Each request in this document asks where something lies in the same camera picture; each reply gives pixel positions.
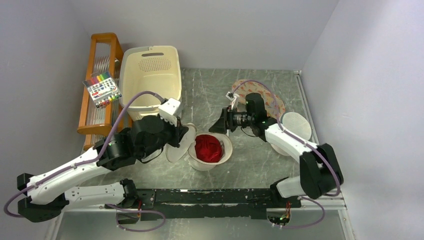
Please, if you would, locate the cream plastic laundry basket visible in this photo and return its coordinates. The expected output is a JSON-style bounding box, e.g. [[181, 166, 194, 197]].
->
[[118, 45, 182, 107]]

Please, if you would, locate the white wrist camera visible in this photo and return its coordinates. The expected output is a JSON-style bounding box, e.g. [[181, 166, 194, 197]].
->
[[158, 98, 183, 127], [225, 91, 240, 109]]

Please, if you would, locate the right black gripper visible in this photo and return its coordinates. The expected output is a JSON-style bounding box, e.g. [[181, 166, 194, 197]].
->
[[209, 105, 254, 134]]

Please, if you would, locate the purple cable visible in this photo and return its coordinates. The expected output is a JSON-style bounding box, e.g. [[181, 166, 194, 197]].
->
[[233, 80, 342, 230], [3, 91, 166, 219]]

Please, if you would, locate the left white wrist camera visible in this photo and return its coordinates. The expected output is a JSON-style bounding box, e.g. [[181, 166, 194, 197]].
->
[[158, 98, 183, 127]]

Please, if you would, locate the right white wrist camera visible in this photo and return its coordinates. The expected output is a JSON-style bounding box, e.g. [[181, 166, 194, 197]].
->
[[225, 91, 240, 109]]

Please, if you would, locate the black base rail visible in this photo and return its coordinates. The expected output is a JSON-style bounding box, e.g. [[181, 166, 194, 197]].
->
[[117, 188, 302, 221]]

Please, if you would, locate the colour marker pack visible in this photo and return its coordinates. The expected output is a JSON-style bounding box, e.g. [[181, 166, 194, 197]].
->
[[83, 72, 122, 109]]

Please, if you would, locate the red bra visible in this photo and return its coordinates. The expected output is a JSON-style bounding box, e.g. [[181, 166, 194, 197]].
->
[[194, 134, 224, 163]]

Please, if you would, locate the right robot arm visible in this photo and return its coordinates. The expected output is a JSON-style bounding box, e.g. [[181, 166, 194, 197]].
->
[[209, 92, 344, 207]]

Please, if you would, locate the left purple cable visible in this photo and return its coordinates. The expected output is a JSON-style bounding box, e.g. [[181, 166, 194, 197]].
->
[[3, 91, 166, 219]]

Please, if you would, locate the orange wooden rack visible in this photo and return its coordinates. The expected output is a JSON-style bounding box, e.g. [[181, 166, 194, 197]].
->
[[77, 32, 133, 151]]

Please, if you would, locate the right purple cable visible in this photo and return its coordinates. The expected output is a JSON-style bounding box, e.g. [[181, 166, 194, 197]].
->
[[233, 80, 342, 230]]

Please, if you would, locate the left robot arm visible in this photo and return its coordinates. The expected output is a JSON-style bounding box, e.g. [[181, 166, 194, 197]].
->
[[17, 115, 196, 223]]

